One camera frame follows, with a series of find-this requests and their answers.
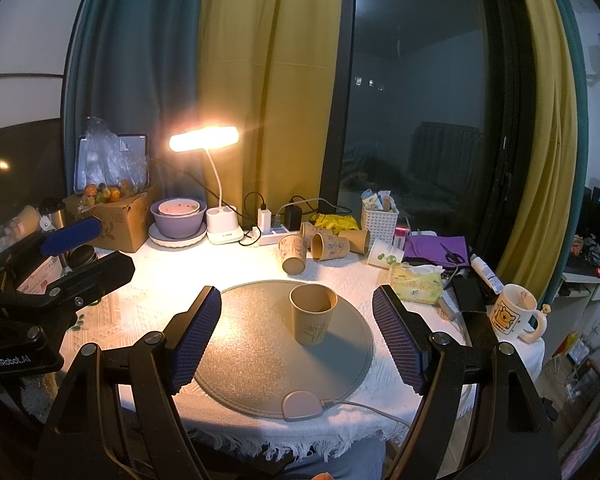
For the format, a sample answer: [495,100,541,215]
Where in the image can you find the round grey heating mat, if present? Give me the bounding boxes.
[192,280,375,418]

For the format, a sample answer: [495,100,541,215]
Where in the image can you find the white tube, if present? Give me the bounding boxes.
[469,254,504,292]

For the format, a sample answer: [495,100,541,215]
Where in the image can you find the white desk lamp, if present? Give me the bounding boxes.
[168,126,245,246]

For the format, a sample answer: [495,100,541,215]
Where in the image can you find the brown paper cup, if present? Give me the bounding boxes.
[337,228,371,255]
[300,221,331,244]
[289,283,339,346]
[278,234,309,275]
[311,232,351,262]

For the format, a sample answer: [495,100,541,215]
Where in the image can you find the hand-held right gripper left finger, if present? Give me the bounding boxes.
[32,286,223,480]

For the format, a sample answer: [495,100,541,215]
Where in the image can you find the cardboard box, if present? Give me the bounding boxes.
[62,185,163,254]

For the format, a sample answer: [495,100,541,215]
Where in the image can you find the teal curtain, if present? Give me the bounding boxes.
[62,0,207,198]
[550,0,589,281]

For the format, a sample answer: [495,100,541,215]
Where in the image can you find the white green-print paper cup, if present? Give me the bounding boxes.
[367,238,406,269]

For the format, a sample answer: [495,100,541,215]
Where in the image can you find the black round lid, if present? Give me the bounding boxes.
[67,244,99,272]

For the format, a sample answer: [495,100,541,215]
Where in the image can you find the black scissors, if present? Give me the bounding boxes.
[437,242,466,266]

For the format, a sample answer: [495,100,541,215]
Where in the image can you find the black framed glass door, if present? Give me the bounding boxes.
[329,0,532,261]

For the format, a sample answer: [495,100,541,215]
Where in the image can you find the black phone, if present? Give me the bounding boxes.
[452,275,487,314]

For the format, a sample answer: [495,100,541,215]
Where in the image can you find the white plate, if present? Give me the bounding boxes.
[148,222,209,250]

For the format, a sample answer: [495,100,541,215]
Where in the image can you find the grey controller cable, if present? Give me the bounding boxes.
[320,399,412,430]

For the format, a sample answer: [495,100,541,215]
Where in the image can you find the white power strip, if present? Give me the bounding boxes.
[256,225,302,247]

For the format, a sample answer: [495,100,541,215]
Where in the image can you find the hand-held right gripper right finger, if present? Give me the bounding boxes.
[372,285,563,480]

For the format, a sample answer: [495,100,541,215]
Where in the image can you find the small white bowl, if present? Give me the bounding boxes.
[158,199,201,216]

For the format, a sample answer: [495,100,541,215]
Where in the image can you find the yellow curtain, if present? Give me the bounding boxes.
[196,0,347,215]
[494,0,579,292]

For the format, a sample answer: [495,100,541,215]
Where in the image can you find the white printed packet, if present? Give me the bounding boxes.
[14,255,64,297]

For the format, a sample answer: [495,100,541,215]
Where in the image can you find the clear plastic bag of fruit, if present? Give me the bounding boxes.
[77,117,149,206]

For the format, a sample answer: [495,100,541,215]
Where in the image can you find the purple bowl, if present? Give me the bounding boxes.
[151,199,209,239]

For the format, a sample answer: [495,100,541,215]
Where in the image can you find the pink mat controller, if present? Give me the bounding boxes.
[281,391,325,421]

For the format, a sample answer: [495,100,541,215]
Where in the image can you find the steel thermos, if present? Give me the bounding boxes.
[38,198,69,232]

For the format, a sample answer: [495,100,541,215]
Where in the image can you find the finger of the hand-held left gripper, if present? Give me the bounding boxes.
[0,252,136,318]
[0,217,103,281]

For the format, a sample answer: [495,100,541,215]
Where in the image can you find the white plastic basket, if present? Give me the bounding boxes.
[360,199,400,245]

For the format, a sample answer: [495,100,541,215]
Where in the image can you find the person's grey pants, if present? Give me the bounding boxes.
[280,439,387,480]

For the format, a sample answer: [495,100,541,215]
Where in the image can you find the yellow-green tissue pack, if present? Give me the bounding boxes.
[387,264,444,305]

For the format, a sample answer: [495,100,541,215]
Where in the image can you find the cream bear-print mug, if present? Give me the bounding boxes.
[487,283,549,344]

